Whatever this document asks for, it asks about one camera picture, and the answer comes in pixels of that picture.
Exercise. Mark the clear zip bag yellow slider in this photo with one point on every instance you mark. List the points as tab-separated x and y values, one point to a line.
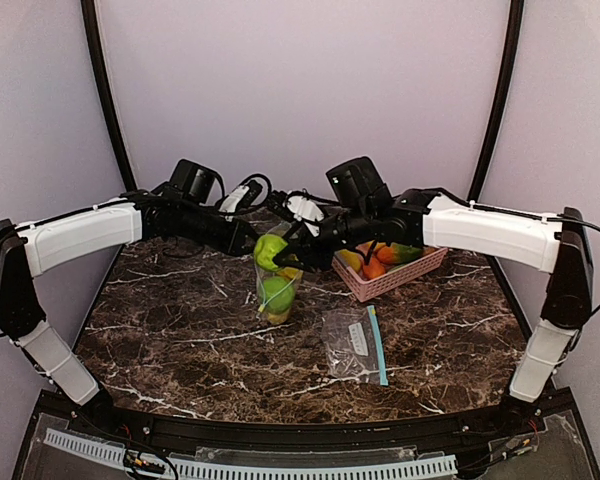
261	274

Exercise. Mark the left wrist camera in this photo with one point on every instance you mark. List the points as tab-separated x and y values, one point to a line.
249	196

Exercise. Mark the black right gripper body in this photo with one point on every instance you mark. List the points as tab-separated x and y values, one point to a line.
318	245

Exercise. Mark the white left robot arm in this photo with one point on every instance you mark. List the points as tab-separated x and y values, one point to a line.
37	255

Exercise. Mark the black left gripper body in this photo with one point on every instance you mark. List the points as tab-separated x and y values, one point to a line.
243	238

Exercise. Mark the green orange toy mango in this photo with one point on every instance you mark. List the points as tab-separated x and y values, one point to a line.
396	254

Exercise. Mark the black corner frame post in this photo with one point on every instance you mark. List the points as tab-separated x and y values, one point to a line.
500	97
105	94

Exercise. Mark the clear zip bag on table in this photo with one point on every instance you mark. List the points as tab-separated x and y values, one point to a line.
353	345

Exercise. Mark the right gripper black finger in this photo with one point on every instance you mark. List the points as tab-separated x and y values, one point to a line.
300	240
310	260

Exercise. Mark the large yellow toy fruit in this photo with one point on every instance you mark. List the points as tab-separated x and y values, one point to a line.
290	273

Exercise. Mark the black right corner frame post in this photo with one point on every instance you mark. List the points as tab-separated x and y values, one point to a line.
500	97

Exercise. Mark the green toy lime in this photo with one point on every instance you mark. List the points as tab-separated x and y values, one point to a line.
276	294
266	248

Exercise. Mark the red orange toy mango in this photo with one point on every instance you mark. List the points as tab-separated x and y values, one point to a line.
372	268

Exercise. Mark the black left corner frame post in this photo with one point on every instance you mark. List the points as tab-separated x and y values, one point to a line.
105	94

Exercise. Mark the small yellow toy lemon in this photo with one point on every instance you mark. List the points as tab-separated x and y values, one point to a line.
277	318

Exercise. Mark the black front frame rail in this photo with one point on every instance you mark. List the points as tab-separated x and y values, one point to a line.
460	432

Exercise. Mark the white slotted cable duct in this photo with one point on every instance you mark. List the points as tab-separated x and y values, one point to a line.
216	463

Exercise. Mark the yellow toy banana piece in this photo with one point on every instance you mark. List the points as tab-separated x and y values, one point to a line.
352	259

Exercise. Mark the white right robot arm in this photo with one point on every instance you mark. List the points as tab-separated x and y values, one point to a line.
556	244

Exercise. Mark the pink perforated plastic basket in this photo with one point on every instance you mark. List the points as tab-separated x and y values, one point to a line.
395	276

